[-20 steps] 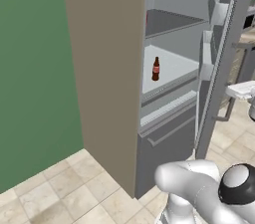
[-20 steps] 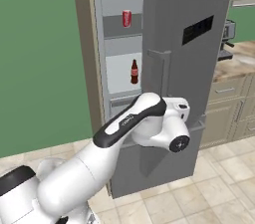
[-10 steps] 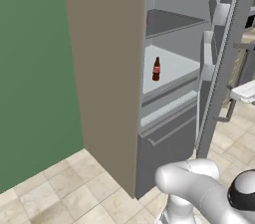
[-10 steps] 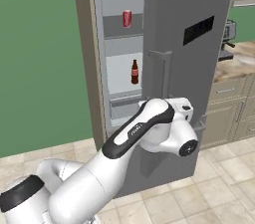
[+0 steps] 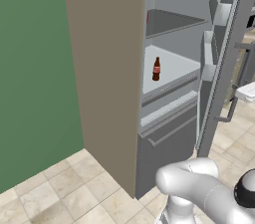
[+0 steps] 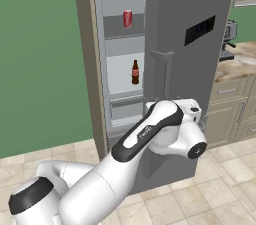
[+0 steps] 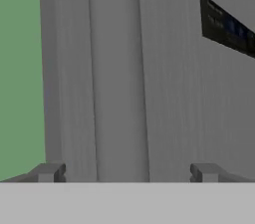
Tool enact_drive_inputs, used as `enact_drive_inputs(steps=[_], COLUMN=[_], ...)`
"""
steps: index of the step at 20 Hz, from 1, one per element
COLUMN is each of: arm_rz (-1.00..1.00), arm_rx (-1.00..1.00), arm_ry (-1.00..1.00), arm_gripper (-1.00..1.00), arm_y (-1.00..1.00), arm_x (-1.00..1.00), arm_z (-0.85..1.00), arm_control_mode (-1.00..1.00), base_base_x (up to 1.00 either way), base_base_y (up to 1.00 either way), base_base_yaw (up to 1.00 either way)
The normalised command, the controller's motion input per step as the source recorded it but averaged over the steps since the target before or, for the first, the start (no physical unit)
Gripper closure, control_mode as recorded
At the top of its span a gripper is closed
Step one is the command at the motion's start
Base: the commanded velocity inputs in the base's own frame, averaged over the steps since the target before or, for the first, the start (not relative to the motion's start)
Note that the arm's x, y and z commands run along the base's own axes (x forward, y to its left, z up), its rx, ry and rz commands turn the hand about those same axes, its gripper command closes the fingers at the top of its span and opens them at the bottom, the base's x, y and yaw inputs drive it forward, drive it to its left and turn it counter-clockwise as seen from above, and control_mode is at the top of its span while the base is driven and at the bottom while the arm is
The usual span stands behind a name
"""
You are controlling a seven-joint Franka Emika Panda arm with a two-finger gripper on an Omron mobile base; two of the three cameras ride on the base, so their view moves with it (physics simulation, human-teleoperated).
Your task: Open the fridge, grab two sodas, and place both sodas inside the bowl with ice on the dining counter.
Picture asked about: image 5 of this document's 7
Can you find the grey freezer drawer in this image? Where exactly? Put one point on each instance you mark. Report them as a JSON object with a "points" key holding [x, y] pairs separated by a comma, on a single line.
{"points": [[166, 155]]}

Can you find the grey fridge door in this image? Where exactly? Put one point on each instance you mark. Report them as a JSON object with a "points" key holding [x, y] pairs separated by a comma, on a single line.
{"points": [[232, 52]]}

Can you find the dark fridge shelf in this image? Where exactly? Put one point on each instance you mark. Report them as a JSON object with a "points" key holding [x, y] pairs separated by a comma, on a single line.
{"points": [[169, 22]]}

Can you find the beige fridge housing panel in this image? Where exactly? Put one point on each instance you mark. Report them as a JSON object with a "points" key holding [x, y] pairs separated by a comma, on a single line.
{"points": [[109, 68]]}

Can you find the brown soda bottle red label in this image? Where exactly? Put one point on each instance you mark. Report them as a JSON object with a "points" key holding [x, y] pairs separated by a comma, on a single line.
{"points": [[156, 70]]}

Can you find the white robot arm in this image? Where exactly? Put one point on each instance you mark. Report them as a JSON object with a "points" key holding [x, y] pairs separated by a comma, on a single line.
{"points": [[199, 188]]}

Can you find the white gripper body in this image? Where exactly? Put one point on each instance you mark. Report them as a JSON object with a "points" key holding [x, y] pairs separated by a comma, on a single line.
{"points": [[247, 92]]}

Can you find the red soda can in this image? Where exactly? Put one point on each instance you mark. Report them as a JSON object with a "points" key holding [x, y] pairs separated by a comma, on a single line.
{"points": [[147, 19]]}

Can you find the grey fridge door bin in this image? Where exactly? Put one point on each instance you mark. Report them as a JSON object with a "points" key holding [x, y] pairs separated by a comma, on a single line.
{"points": [[209, 58], [220, 5]]}

